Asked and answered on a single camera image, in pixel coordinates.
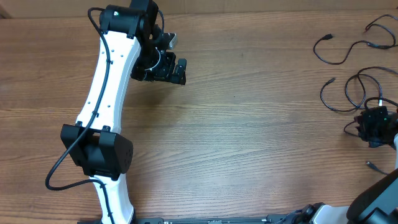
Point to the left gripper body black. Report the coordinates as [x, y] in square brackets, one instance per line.
[155, 63]

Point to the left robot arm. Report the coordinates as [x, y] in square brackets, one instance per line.
[132, 46]

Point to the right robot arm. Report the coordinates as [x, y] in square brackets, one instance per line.
[377, 204]

